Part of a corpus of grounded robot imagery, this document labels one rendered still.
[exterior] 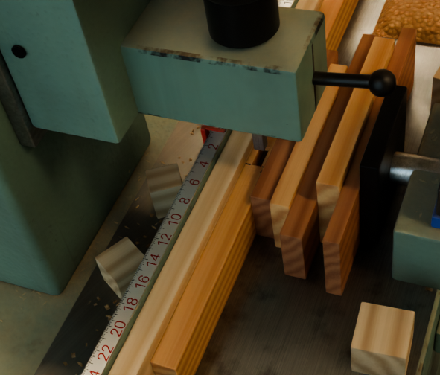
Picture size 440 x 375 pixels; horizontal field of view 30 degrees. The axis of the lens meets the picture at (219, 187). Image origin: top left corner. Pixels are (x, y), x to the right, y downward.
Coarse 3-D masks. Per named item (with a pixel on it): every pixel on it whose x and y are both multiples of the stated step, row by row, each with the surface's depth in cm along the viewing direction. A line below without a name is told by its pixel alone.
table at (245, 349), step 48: (384, 0) 86; (432, 48) 80; (384, 240) 65; (240, 288) 64; (288, 288) 63; (384, 288) 62; (432, 288) 62; (240, 336) 61; (288, 336) 61; (336, 336) 60; (432, 336) 60
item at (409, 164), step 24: (384, 120) 61; (384, 144) 59; (360, 168) 58; (384, 168) 60; (408, 168) 62; (432, 168) 62; (360, 192) 60; (384, 192) 62; (360, 216) 63; (384, 216) 65
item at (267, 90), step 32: (160, 0) 62; (192, 0) 62; (160, 32) 60; (192, 32) 59; (288, 32) 58; (320, 32) 58; (128, 64) 60; (160, 64) 59; (192, 64) 58; (224, 64) 57; (256, 64) 56; (288, 64) 55; (320, 64) 60; (160, 96) 62; (192, 96) 60; (224, 96) 59; (256, 96) 58; (288, 96) 57; (320, 96) 62; (224, 128) 62; (256, 128) 60; (288, 128) 59
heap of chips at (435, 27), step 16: (400, 0) 83; (416, 0) 82; (432, 0) 82; (384, 16) 82; (400, 16) 81; (416, 16) 81; (432, 16) 80; (384, 32) 82; (400, 32) 81; (416, 32) 80; (432, 32) 80
